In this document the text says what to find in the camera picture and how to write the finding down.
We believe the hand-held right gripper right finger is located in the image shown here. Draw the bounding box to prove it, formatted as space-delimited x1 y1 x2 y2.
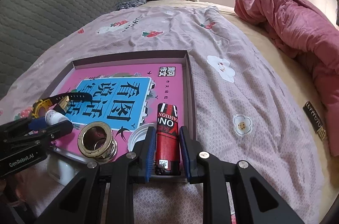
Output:
179 126 305 224

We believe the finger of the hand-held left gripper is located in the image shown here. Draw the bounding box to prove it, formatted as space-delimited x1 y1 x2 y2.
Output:
0 118 49 140
0 120 74 159

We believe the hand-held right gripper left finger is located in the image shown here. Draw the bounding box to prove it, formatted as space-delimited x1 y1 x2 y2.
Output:
34 126 157 224

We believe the white pill bottle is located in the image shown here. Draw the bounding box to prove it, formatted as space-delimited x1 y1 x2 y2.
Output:
44 110 70 125

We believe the red lighter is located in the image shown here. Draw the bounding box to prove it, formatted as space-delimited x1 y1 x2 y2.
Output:
154 103 181 175

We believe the brass pipe fitting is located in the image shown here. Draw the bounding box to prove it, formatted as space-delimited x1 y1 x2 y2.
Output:
77 121 118 162

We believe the shallow cardboard box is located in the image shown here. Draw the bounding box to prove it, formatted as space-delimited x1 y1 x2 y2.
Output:
40 50 198 179

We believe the person's left hand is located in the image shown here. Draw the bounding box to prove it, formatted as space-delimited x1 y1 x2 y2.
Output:
0 168 40 212

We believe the yellow and black wristwatch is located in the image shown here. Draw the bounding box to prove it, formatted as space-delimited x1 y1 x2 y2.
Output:
31 92 93 119

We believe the white plastic bottle cap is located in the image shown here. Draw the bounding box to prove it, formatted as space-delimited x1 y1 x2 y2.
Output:
128 124 157 153

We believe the white earbuds case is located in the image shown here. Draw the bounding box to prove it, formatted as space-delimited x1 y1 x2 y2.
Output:
47 154 80 186

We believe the pink and blue book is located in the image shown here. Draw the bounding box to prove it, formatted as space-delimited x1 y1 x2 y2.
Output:
56 62 186 161

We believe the grey quilted headboard cover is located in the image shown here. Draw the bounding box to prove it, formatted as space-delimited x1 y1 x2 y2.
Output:
0 0 138 100

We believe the beige mattress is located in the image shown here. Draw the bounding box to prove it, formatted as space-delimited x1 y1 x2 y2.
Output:
143 0 339 224

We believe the dark patterned cloth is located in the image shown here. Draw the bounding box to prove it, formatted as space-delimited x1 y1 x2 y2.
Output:
116 0 146 11

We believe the pink duvet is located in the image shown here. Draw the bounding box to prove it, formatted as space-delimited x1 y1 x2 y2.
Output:
234 0 339 157

